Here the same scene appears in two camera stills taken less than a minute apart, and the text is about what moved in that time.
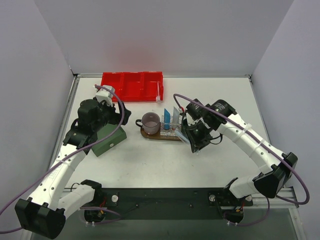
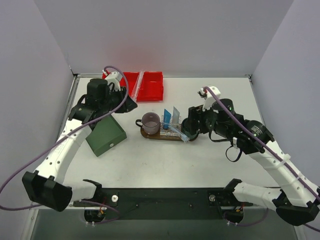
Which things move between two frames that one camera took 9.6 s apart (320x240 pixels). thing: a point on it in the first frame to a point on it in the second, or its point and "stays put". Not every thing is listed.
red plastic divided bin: (135, 86) stays put
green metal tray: (119, 136) stays put
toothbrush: (158, 98) to (137, 86)
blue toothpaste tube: (167, 120) stays put
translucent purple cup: (150, 123) stays put
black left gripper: (119, 113) to (122, 99)
